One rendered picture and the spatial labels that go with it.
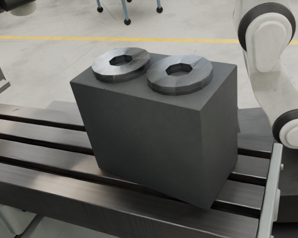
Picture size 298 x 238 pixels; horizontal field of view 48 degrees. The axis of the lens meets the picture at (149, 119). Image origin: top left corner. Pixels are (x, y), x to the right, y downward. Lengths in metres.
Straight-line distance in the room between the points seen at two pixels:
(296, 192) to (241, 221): 0.60
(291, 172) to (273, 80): 0.31
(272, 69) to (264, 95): 0.11
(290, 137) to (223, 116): 0.64
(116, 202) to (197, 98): 0.24
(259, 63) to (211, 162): 0.50
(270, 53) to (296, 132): 0.28
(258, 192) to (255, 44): 0.46
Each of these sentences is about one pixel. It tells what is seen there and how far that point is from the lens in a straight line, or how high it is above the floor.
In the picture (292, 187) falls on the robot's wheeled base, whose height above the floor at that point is 0.57.
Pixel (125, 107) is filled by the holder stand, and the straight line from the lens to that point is 0.47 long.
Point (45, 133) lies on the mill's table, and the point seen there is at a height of 0.97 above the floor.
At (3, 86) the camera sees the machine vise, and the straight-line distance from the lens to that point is 1.01.
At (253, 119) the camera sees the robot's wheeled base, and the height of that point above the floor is 0.57.
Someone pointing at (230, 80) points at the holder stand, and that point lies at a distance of 0.47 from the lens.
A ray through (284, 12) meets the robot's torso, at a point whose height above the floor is 1.06.
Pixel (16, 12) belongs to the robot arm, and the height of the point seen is 1.18.
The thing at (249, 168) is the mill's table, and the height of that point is 0.97.
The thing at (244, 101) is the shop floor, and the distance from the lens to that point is 2.46.
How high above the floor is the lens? 1.39
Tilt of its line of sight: 36 degrees down
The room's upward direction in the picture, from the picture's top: 11 degrees counter-clockwise
